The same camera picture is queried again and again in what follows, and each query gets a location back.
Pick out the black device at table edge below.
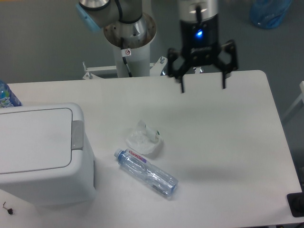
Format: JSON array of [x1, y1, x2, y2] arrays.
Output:
[[287, 192, 304, 218]]

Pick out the white push-top trash can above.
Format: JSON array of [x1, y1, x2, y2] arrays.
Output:
[[0, 103, 96, 206]]

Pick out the small black metal clip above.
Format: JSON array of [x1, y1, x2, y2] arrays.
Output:
[[2, 202, 14, 215]]

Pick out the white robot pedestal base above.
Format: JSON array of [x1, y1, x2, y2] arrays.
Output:
[[83, 13, 168, 79]]

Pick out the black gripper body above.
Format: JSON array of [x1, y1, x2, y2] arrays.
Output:
[[180, 18, 221, 66]]

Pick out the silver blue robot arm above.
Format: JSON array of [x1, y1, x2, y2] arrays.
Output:
[[76, 0, 238, 83]]

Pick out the clear plastic water bottle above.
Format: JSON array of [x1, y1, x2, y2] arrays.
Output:
[[114, 149, 178, 198]]

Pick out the blue plastic bag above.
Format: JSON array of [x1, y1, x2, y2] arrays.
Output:
[[249, 0, 293, 29]]

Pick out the blue labelled bottle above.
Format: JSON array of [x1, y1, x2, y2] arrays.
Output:
[[0, 80, 22, 108]]

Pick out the crumpled clear plastic wrapper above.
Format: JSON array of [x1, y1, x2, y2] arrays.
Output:
[[125, 120, 163, 155]]

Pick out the white furniture frame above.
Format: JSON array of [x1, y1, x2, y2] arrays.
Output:
[[282, 81, 304, 124]]

